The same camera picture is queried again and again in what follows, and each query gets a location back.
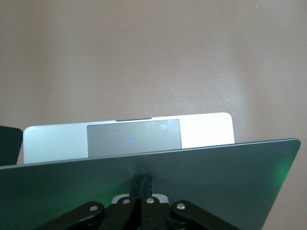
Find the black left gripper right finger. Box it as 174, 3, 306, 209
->
139, 175, 240, 230

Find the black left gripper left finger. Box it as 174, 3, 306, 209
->
35, 174, 144, 230

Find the silver laptop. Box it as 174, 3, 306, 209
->
0, 112, 301, 230

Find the black mouse pad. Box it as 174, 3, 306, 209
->
0, 125, 23, 166

